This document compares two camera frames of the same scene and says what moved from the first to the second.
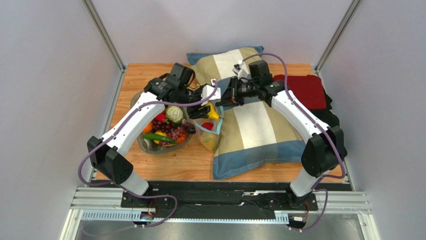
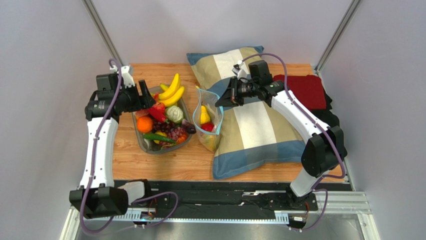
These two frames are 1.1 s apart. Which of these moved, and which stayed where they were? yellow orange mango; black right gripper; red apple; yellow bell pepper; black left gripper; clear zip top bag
Moved: black left gripper; yellow bell pepper
Stayed: black right gripper; yellow orange mango; clear zip top bag; red apple
